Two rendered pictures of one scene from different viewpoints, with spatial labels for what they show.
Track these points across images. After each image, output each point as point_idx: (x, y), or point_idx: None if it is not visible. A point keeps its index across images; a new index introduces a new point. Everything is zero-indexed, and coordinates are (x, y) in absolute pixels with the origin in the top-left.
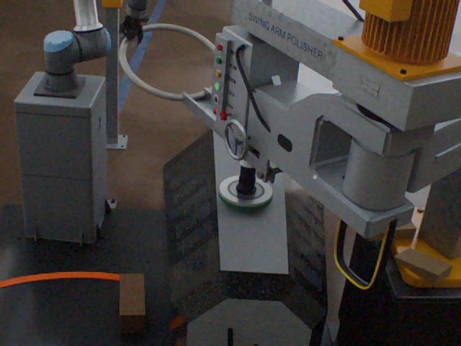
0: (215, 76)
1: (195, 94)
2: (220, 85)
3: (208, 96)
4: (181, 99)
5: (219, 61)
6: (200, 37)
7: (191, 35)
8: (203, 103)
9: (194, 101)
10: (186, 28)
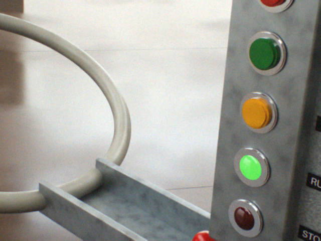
0: (233, 126)
1: (76, 181)
2: (269, 160)
3: (113, 181)
4: (41, 204)
5: (273, 55)
6: (44, 32)
7: (21, 30)
8: (104, 204)
9: (91, 211)
10: (4, 14)
